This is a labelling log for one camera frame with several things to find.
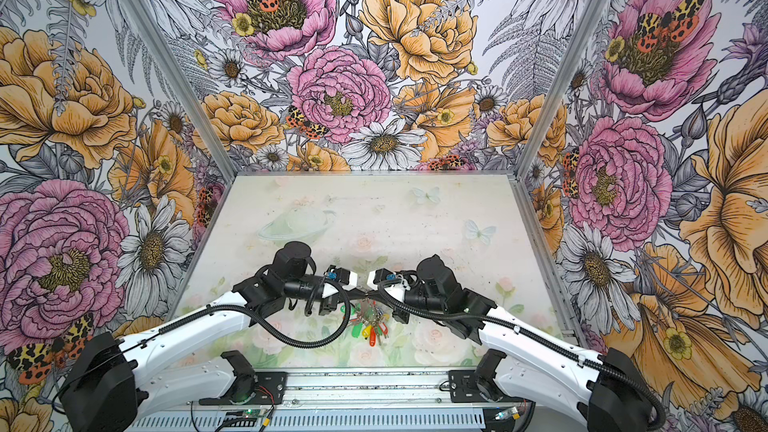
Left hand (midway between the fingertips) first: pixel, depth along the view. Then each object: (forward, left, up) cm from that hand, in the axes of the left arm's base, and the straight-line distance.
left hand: (362, 299), depth 74 cm
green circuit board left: (-21, +28, -15) cm, 38 cm away
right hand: (-1, -3, +1) cm, 3 cm away
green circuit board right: (-22, -35, -15) cm, 44 cm away
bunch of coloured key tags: (-4, -2, -13) cm, 14 cm away
